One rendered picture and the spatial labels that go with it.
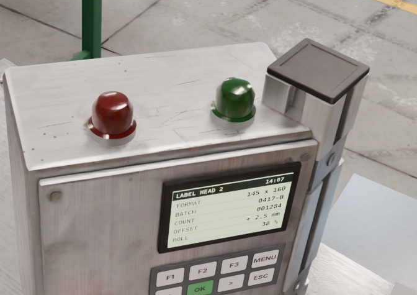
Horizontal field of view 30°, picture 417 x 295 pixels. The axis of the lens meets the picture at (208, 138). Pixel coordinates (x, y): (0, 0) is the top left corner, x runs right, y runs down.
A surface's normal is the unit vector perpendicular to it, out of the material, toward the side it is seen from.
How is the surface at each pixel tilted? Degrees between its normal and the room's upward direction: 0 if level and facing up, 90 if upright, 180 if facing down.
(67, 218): 90
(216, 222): 90
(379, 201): 0
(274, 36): 0
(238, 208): 90
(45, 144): 0
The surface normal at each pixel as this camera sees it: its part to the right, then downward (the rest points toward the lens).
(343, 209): 0.10, -0.76
